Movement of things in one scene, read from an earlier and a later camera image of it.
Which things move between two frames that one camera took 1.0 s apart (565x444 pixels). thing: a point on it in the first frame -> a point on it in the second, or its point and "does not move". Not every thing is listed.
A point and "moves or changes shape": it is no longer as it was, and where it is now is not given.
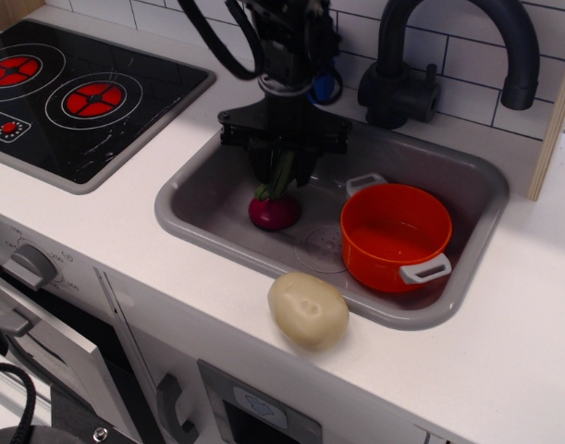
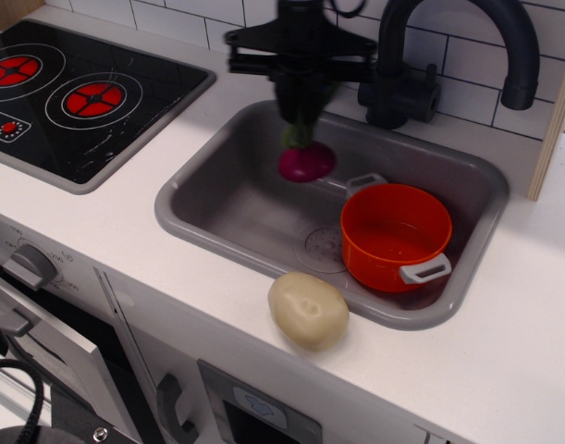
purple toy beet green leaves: (271, 209) moves or changes shape
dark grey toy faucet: (392, 95) does not move
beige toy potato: (310, 313) does not move
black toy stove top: (72, 110) does not move
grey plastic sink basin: (205, 190) does not move
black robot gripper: (284, 120) -> (299, 44)
